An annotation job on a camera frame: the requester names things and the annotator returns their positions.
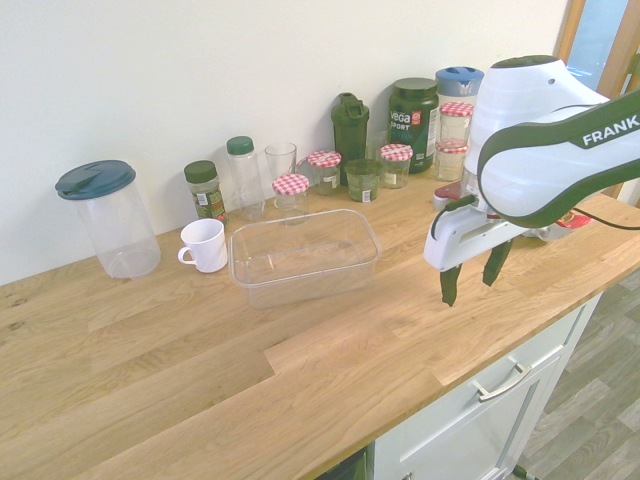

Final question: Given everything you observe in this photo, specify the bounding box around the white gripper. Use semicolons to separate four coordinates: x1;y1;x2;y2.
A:
423;204;524;308

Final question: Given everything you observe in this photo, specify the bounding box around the clear rectangular plastic container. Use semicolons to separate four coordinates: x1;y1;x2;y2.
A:
228;208;384;311

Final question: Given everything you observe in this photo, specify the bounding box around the glass jar red checkered lid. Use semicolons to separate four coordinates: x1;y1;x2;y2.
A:
379;143;414;190
271;174;311;227
306;150;343;196
438;101;475;146
433;139;470;183

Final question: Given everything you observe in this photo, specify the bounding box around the short green glass jar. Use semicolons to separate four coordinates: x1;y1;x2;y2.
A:
343;158;383;203

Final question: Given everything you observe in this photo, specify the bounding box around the dark Vega Sport protein tub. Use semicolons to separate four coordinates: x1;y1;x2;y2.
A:
388;77;441;175

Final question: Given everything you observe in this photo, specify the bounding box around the dark green shaker bottle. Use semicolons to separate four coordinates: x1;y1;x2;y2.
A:
330;91;372;187

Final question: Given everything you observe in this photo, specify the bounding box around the clear canister with blue lid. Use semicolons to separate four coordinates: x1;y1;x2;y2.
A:
434;66;485;112

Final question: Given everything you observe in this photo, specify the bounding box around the tall clear drinking glass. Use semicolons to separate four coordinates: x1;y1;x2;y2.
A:
264;142;299;187

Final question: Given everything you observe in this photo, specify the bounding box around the clear bottle with green cap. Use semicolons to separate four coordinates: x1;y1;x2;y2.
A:
225;135;267;222

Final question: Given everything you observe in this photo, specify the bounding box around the white mug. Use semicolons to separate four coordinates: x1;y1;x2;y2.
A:
177;218;229;274

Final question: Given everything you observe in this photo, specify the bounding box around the spice jar with dark lid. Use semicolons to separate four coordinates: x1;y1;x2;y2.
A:
183;159;230;226

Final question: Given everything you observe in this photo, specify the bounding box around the clear pitcher with teal lid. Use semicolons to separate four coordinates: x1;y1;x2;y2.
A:
54;159;163;280

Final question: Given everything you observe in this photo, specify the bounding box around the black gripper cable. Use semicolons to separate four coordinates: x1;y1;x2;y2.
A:
431;194;477;237

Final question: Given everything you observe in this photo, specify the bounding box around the silver drawer handle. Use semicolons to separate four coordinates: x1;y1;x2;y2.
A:
472;362;533;404

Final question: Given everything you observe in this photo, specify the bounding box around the white drawer with handle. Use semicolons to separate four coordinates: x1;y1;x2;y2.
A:
373;292;606;480

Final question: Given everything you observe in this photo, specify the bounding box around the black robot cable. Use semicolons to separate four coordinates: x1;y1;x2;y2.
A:
572;205;632;230

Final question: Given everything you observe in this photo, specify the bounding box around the wooden door frame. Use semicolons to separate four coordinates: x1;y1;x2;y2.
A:
553;0;640;101

